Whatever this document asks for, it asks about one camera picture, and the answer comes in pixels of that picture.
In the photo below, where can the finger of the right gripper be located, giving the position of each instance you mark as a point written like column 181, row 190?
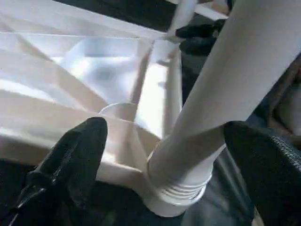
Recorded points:
column 197, row 32
column 200, row 46

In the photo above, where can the black work mat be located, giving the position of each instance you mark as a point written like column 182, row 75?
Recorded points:
column 113, row 9

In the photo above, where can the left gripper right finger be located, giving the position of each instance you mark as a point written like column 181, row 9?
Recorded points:
column 268, row 174

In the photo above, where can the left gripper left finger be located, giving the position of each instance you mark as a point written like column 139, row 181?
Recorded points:
column 61, row 169

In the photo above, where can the white plastic table top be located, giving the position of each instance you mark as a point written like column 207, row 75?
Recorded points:
column 70, row 94

